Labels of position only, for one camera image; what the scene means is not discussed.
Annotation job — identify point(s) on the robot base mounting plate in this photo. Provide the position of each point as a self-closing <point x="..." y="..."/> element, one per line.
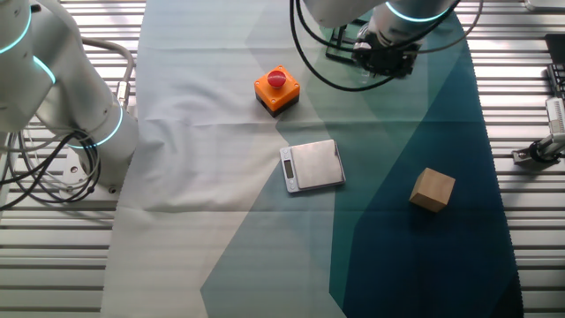
<point x="73" y="170"/>

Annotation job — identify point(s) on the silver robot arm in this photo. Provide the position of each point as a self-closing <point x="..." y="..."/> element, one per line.
<point x="66" y="88"/>

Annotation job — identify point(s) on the black flat panel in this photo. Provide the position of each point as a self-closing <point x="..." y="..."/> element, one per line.
<point x="556" y="48"/>

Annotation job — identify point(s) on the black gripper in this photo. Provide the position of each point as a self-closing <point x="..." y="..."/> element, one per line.
<point x="381" y="59"/>

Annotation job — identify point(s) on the small silver camera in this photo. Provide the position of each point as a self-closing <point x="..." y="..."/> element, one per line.
<point x="557" y="115"/>

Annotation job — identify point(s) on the wooden cube block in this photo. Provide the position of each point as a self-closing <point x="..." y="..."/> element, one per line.
<point x="432" y="190"/>

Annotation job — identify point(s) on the orange emergency stop button box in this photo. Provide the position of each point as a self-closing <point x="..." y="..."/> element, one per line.
<point x="282" y="95"/>

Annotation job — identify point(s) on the small camera mount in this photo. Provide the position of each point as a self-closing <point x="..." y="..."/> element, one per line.
<point x="536" y="152"/>

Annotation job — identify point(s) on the silver digital kitchen scale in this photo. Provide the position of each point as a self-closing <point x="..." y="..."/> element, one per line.
<point x="315" y="165"/>

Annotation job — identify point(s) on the teal white blue tablecloth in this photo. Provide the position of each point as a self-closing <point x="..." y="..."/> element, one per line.
<point x="198" y="176"/>

